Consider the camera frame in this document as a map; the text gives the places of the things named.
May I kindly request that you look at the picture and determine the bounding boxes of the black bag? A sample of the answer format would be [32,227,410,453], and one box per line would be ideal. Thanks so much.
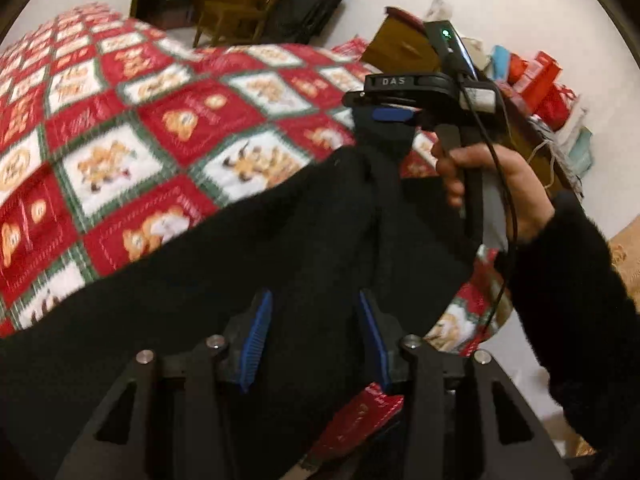
[260,0,349,45]

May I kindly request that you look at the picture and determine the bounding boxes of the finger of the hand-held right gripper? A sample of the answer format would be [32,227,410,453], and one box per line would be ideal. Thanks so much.
[342,91,418,127]

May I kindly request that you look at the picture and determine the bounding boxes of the black pants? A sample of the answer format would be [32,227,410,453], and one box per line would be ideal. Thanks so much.
[0,110,481,480]

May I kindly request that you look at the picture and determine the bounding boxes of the wooden chair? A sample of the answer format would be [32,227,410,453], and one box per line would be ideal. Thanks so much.
[192,0,296,48]

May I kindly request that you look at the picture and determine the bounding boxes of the wooden dresser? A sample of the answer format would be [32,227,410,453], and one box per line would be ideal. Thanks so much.
[364,6,585,203]

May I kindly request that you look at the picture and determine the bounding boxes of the red printed blanket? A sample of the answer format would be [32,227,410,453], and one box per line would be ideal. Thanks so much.
[0,2,511,461]

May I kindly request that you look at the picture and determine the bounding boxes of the tan patterned cloth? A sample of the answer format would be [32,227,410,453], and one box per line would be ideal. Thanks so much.
[606,220,640,306]

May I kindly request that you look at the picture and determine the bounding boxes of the black cable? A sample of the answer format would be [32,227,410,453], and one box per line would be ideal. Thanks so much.
[452,72,516,333]

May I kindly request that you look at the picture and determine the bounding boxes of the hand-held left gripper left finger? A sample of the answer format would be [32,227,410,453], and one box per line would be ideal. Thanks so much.
[55,289,281,480]

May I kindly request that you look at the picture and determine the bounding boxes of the person's right forearm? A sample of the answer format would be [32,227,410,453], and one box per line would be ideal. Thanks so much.
[492,192,640,458]

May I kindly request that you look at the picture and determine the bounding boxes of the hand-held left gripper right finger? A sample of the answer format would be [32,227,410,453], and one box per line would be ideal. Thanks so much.
[357,289,573,480]

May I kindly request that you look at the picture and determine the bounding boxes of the pile of red boxes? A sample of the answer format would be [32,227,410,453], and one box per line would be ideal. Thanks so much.
[507,50,580,128]

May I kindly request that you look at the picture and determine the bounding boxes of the person's right hand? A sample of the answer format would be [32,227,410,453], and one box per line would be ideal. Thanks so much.
[431,139,557,245]

